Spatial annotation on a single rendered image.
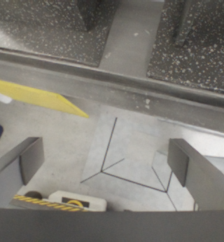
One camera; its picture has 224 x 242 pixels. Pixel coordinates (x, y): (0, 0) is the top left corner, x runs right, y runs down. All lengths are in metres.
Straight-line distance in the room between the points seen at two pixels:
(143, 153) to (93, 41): 0.71
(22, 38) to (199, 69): 0.29
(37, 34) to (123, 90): 0.28
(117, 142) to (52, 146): 0.36
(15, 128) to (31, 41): 0.86
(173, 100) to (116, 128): 0.45
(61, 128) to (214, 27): 0.86
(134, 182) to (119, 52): 0.72
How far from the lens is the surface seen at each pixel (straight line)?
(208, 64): 0.29
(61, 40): 0.31
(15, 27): 0.38
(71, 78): 0.57
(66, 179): 0.99
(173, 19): 0.31
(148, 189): 0.92
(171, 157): 0.17
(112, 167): 0.91
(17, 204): 0.75
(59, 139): 1.00
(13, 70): 0.68
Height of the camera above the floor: 0.91
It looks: 79 degrees down
